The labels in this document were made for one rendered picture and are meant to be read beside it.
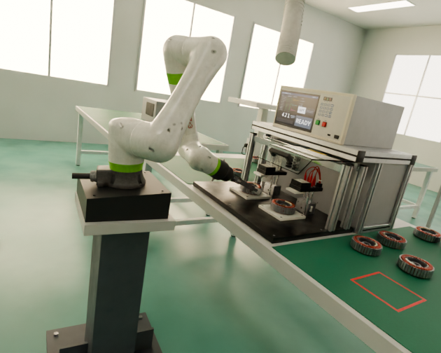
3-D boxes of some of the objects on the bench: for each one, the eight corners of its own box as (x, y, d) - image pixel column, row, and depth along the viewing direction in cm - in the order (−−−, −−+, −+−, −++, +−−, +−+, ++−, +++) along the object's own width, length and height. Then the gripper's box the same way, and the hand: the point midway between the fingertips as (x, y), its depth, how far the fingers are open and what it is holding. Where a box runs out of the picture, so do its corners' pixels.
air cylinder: (271, 195, 167) (274, 185, 165) (262, 190, 173) (264, 181, 171) (279, 195, 169) (281, 185, 168) (269, 190, 175) (272, 181, 174)
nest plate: (246, 199, 153) (246, 197, 153) (229, 188, 165) (229, 186, 165) (270, 198, 161) (270, 196, 161) (252, 188, 173) (253, 186, 173)
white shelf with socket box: (244, 166, 234) (257, 102, 222) (218, 153, 263) (228, 96, 251) (280, 167, 253) (293, 108, 241) (252, 155, 282) (262, 102, 271)
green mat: (465, 393, 65) (466, 392, 65) (271, 247, 114) (271, 246, 114) (576, 299, 116) (576, 299, 116) (409, 226, 165) (409, 225, 165)
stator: (282, 216, 136) (284, 208, 135) (264, 206, 144) (266, 198, 143) (299, 213, 143) (302, 206, 142) (281, 204, 151) (283, 197, 150)
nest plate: (280, 220, 134) (281, 218, 133) (257, 206, 146) (258, 204, 145) (305, 218, 142) (306, 216, 142) (282, 205, 154) (283, 203, 154)
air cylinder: (306, 214, 147) (309, 203, 146) (295, 208, 153) (297, 197, 152) (313, 213, 150) (316, 202, 149) (302, 207, 156) (304, 197, 155)
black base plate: (271, 244, 116) (273, 238, 116) (192, 185, 168) (193, 181, 167) (352, 232, 142) (353, 227, 141) (262, 184, 193) (262, 181, 193)
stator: (415, 262, 122) (418, 254, 121) (439, 280, 111) (442, 271, 110) (389, 260, 119) (393, 252, 118) (411, 279, 109) (415, 269, 108)
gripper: (206, 171, 159) (236, 187, 173) (232, 186, 141) (264, 204, 154) (213, 157, 159) (243, 175, 172) (240, 171, 140) (271, 190, 154)
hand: (250, 187), depth 162 cm, fingers closed on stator, 11 cm apart
